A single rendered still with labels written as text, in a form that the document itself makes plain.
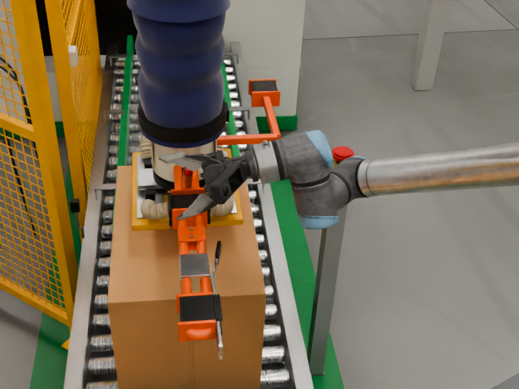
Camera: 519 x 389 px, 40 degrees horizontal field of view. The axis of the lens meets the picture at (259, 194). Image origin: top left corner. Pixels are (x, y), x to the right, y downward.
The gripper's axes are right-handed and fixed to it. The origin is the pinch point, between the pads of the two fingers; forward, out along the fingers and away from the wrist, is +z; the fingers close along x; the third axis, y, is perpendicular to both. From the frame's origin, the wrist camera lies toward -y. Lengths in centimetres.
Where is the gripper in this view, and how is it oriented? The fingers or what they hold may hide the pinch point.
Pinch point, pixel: (167, 191)
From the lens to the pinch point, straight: 154.8
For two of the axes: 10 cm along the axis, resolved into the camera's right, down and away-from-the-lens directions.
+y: -1.1, -3.8, 9.2
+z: -9.7, 2.4, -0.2
